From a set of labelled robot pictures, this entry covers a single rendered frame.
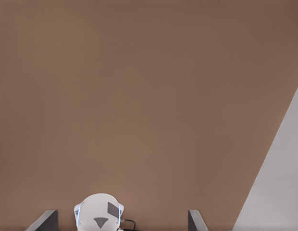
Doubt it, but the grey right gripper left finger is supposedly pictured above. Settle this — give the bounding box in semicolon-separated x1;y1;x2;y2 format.
25;209;59;231

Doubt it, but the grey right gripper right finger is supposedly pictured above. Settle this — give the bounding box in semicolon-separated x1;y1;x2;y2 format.
187;209;210;231

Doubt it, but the black cable loop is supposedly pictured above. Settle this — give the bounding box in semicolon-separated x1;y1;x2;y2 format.
119;218;137;231

